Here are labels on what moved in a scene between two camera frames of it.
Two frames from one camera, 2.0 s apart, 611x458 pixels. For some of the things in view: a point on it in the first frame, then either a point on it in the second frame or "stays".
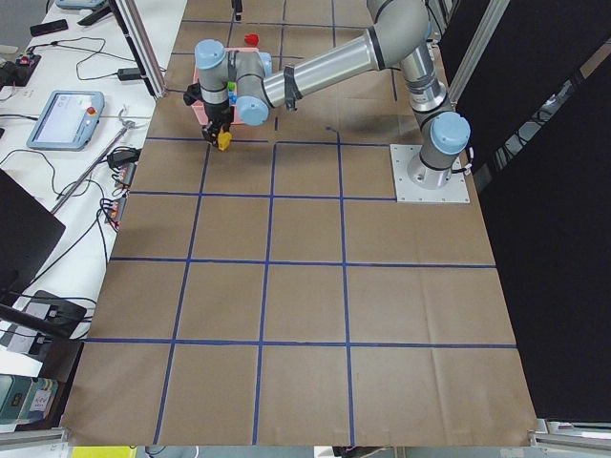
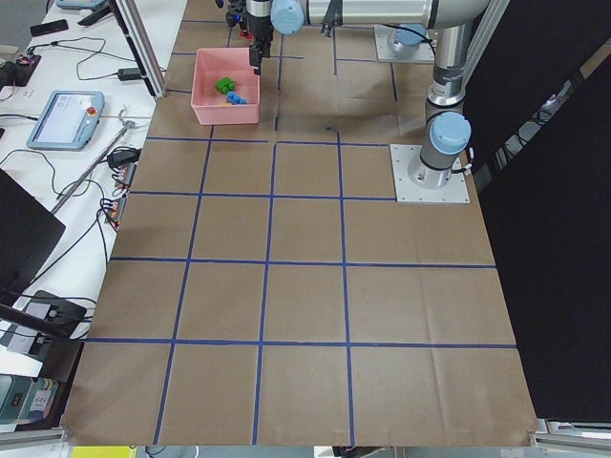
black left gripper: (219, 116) to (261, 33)
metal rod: (128, 124) stays
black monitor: (29, 233) stays
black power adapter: (129, 73) stays
